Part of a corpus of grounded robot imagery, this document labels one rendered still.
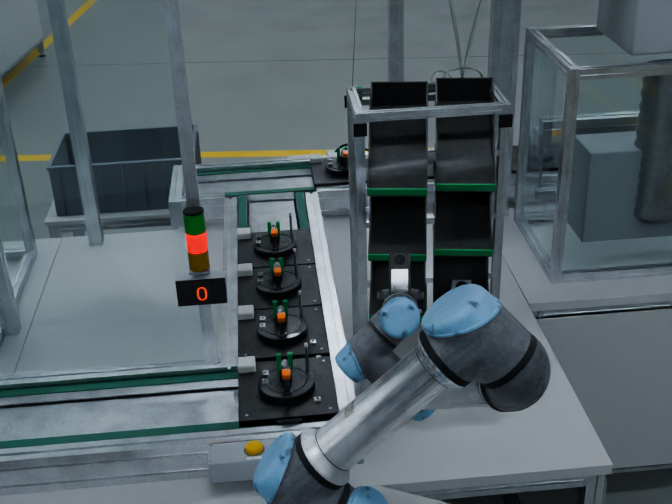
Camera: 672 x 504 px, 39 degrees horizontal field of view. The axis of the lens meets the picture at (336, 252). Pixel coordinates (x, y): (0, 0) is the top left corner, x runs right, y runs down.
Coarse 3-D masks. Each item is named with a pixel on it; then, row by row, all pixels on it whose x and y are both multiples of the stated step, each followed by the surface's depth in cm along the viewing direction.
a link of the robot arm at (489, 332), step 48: (480, 288) 149; (432, 336) 148; (480, 336) 146; (528, 336) 150; (384, 384) 154; (432, 384) 151; (288, 432) 163; (336, 432) 157; (384, 432) 155; (288, 480) 158; (336, 480) 158
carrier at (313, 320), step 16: (240, 320) 261; (256, 320) 261; (272, 320) 257; (288, 320) 256; (304, 320) 256; (320, 320) 260; (240, 336) 254; (256, 336) 254; (272, 336) 250; (288, 336) 249; (304, 336) 252; (320, 336) 253; (240, 352) 247; (256, 352) 247; (272, 352) 247; (304, 352) 246; (320, 352) 246
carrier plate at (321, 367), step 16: (256, 368) 240; (320, 368) 240; (240, 384) 235; (256, 384) 234; (320, 384) 234; (240, 400) 229; (256, 400) 229; (304, 400) 228; (336, 400) 228; (240, 416) 223; (256, 416) 223; (272, 416) 223; (288, 416) 223; (304, 416) 223; (320, 416) 223
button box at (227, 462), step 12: (216, 444) 216; (228, 444) 216; (240, 444) 216; (264, 444) 216; (216, 456) 212; (228, 456) 212; (240, 456) 212; (252, 456) 212; (216, 468) 211; (228, 468) 212; (240, 468) 212; (252, 468) 212; (216, 480) 213; (228, 480) 213; (240, 480) 214
